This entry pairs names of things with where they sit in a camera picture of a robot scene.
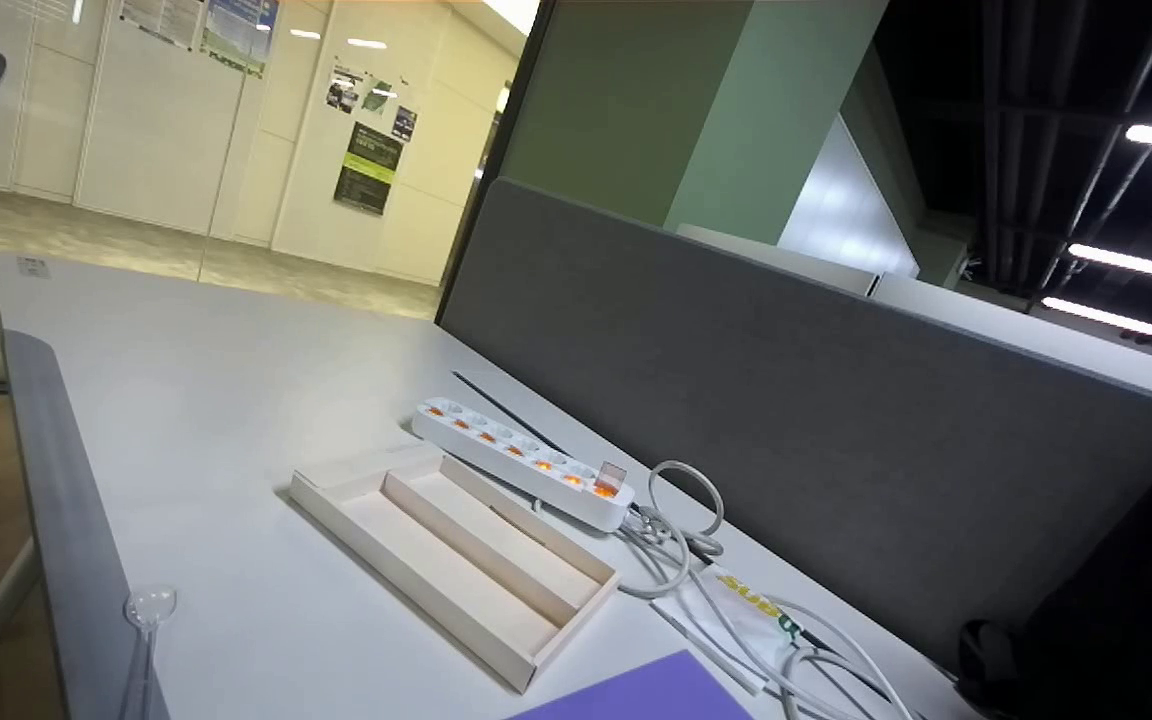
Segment grey fabric desk partition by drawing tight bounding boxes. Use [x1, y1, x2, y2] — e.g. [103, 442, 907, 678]
[435, 174, 1152, 670]

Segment blue white wall poster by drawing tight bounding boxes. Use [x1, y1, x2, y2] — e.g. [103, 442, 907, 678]
[195, 0, 286, 80]

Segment dark green wall poster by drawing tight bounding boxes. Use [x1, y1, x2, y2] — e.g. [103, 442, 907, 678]
[329, 121, 407, 218]

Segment white power cable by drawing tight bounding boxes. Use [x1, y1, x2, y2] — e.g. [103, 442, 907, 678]
[613, 455, 924, 720]

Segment clear plastic table clip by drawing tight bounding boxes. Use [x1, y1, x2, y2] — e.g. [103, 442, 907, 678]
[122, 580, 184, 630]

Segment white plug yellow label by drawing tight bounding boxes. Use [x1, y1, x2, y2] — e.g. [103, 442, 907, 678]
[713, 567, 826, 651]

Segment purple paper sheet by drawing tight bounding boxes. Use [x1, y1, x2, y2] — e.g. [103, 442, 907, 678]
[509, 646, 756, 720]

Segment light wooden compartment tray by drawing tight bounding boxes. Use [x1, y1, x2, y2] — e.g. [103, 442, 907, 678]
[286, 439, 624, 697]

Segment thin black cable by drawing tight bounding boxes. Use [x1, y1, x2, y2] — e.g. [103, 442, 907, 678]
[449, 366, 576, 455]

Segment white power strip orange switches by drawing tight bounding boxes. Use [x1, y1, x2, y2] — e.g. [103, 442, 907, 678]
[407, 393, 635, 535]

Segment green square pillar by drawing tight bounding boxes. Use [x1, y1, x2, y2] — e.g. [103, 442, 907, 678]
[499, 0, 893, 247]

